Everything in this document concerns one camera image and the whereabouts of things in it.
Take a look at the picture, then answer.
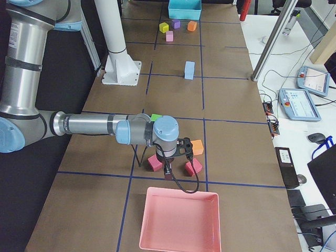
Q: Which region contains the purple foam block left side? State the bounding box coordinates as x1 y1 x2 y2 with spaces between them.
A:
171 19 181 29

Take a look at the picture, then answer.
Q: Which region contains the red fire extinguisher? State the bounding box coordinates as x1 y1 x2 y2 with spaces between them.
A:
239 0 251 22

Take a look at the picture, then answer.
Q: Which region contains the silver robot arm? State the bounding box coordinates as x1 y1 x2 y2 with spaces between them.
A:
1 1 89 170

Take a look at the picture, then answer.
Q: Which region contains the pink plastic tray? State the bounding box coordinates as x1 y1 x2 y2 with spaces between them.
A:
139 187 222 251

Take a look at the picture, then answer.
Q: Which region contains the orange foam block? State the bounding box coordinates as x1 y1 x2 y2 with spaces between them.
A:
191 140 204 155
187 21 197 32

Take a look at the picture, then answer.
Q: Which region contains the orange black connector far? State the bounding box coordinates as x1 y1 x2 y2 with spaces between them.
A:
262 101 274 115

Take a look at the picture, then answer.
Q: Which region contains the red foam block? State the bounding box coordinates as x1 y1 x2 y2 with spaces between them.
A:
147 155 163 172
185 159 203 176

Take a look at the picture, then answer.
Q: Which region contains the green foam block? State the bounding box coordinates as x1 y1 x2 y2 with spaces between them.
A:
151 113 162 122

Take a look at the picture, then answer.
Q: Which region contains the blue plastic tray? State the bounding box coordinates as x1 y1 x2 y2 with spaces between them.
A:
168 0 202 20

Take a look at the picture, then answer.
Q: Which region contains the black computer mouse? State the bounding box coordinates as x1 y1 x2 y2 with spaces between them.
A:
307 133 326 144

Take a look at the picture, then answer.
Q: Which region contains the teach pendant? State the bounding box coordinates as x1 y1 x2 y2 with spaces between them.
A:
278 88 321 122
297 66 331 97

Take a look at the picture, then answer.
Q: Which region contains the orange foam block left side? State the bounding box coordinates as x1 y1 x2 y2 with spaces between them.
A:
187 21 197 32

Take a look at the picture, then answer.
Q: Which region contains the red foam block rear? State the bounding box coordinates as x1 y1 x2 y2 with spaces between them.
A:
147 155 163 172

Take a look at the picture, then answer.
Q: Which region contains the orange foam block right side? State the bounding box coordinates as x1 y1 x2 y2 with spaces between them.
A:
191 140 204 155

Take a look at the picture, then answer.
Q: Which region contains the teach pendant near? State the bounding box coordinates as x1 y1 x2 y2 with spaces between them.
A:
278 88 321 122

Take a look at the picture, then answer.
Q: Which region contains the black monitor stand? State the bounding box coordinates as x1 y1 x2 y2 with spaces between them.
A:
291 204 335 248

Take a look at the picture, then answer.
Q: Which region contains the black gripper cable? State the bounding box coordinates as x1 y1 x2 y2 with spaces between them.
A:
132 144 200 194

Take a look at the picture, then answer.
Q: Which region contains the aluminium frame post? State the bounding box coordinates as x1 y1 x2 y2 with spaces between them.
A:
251 0 298 82

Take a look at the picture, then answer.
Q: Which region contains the light blue foam block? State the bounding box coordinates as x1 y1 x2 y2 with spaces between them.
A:
184 71 194 80

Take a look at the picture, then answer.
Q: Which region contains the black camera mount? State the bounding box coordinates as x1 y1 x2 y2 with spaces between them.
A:
176 137 193 159

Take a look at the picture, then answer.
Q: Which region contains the pink foam block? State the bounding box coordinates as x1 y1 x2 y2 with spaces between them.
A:
165 30 174 42

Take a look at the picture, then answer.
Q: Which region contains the yellow foam block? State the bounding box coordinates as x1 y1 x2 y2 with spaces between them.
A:
159 22 169 34

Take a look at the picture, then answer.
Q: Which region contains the orange black connector near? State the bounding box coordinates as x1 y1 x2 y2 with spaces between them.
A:
267 117 280 137

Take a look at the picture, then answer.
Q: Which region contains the red foam block front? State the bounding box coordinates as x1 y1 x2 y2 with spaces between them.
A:
185 159 203 176

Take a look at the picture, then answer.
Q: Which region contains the orange black connector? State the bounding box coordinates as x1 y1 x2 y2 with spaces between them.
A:
262 101 274 115
267 117 280 137

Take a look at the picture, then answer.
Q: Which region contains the black power box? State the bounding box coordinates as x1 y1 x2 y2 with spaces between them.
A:
275 147 299 189

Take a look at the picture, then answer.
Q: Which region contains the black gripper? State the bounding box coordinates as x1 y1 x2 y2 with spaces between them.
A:
156 152 175 181

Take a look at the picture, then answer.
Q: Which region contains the teach pendant far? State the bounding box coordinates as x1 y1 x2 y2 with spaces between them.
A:
297 66 331 97

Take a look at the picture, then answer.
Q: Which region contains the plastic water bottle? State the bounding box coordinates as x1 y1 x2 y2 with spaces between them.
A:
282 9 301 36

